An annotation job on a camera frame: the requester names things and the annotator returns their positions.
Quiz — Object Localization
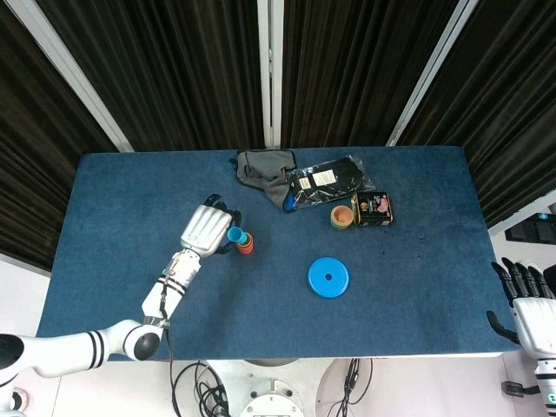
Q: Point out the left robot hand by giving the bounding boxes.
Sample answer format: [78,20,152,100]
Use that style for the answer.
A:
[179,193,243,258]

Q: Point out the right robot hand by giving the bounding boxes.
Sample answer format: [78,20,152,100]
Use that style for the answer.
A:
[486,256,556,360]

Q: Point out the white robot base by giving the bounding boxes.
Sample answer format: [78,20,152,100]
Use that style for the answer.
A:
[208,358,335,417]

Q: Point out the green and orange wooden cup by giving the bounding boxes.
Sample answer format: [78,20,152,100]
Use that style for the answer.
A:
[329,204,354,231]

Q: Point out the small black device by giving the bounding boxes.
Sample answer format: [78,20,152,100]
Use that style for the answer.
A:
[502,381,542,397]

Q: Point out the blue velvet table cover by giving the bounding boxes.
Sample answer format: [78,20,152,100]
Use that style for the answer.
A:
[30,145,518,364]

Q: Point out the grey crumpled cloth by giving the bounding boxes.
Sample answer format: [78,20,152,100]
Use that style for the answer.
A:
[228,149,299,214]

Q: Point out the black monitor screen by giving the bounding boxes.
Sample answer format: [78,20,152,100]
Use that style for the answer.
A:
[503,219,556,244]

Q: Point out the blue disc with hole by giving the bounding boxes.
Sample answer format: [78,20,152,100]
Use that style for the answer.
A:
[306,256,351,300]

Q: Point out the black socks in plastic bag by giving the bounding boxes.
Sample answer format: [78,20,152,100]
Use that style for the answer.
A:
[284,152,377,214]

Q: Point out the dark pleated curtain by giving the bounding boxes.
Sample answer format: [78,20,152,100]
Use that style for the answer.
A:
[0,0,556,270]

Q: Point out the black rectangular tin can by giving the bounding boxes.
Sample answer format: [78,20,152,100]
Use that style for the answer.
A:
[349,190,396,228]

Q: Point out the white vertical frame post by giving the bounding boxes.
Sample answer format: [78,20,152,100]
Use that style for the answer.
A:
[256,0,284,149]

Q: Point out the black cable bundle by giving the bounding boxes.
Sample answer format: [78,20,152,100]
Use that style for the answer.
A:
[172,360,231,417]
[325,358,374,417]

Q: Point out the white slanted frame beam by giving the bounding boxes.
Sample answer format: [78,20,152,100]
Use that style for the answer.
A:
[6,0,134,153]
[386,0,479,147]

